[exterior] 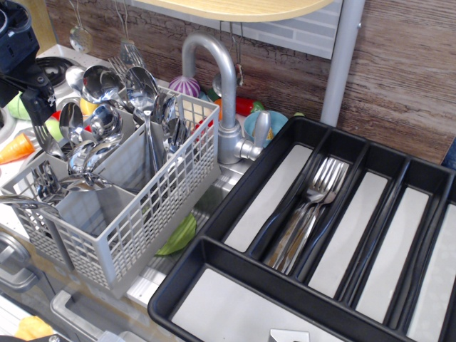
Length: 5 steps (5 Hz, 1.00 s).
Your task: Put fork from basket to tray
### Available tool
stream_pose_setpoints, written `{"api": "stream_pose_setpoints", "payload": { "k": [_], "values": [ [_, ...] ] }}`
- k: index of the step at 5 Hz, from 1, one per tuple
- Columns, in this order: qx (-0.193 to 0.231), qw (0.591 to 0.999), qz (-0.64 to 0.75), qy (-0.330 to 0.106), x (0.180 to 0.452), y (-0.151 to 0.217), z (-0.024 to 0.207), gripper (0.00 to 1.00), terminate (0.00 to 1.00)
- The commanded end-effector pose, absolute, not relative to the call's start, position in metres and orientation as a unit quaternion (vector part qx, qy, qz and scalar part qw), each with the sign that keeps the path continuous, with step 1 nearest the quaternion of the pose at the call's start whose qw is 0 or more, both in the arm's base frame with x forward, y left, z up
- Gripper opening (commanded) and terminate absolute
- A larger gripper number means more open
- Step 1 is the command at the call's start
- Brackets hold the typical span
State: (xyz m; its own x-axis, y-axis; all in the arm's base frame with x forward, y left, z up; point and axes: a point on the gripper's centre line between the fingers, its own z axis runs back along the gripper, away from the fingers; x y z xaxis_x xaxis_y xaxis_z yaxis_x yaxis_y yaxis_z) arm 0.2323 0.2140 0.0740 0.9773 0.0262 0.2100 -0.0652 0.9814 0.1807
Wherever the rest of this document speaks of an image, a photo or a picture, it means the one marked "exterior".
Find purple toy onion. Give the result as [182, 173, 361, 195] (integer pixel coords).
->
[169, 76, 200, 98]

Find yellow toy bottom left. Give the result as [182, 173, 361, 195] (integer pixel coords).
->
[14, 316, 54, 341]

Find silver spoon left compartment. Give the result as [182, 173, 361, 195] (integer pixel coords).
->
[59, 102, 83, 147]

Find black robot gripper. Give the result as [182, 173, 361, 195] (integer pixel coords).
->
[1, 1, 56, 126]

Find silver spoon cluster middle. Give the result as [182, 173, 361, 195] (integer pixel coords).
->
[67, 105, 123, 175]

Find grey metal faucet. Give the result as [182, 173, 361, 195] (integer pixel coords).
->
[182, 31, 265, 165]

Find light wooden shelf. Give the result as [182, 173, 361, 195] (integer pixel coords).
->
[145, 0, 332, 23]

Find green toy cabbage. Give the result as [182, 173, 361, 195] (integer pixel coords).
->
[6, 94, 30, 120]

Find red toy pepper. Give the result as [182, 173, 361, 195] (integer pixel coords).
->
[236, 97, 264, 116]

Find light blue toy cup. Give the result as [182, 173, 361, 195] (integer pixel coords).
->
[244, 110, 288, 147]

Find forks in front compartment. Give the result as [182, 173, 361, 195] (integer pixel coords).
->
[31, 160, 67, 204]

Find hanging slotted spatula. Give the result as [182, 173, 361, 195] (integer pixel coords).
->
[115, 1, 145, 67]

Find large silver serving spoon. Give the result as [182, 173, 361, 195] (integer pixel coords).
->
[82, 65, 134, 113]

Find cutlery bundle right compartment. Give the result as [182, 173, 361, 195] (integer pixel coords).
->
[153, 93, 188, 162]

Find grey metal pole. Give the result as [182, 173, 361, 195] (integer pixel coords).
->
[320, 0, 366, 127]

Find green toy leaf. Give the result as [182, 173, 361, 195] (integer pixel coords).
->
[155, 214, 197, 257]

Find black cutlery tray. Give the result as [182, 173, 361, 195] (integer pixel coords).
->
[147, 117, 455, 341]

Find hanging perforated skimmer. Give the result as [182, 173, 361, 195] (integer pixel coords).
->
[69, 1, 93, 54]

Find orange toy carrot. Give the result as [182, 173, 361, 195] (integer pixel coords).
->
[1, 133, 35, 164]

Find black stove burner coil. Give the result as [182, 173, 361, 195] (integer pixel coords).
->
[36, 56, 74, 88]

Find silver spoon lying front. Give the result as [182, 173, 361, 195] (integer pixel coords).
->
[59, 172, 113, 192]

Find light green toy ball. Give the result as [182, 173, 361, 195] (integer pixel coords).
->
[45, 118, 63, 141]

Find yellow toy fruit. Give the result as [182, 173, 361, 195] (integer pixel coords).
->
[79, 98, 98, 116]

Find stack of forks in tray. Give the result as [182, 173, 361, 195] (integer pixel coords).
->
[265, 157, 349, 273]

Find large silver spoon centre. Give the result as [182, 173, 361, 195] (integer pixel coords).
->
[125, 66, 163, 175]

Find grey plastic cutlery basket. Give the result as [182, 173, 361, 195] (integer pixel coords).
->
[14, 94, 220, 298]

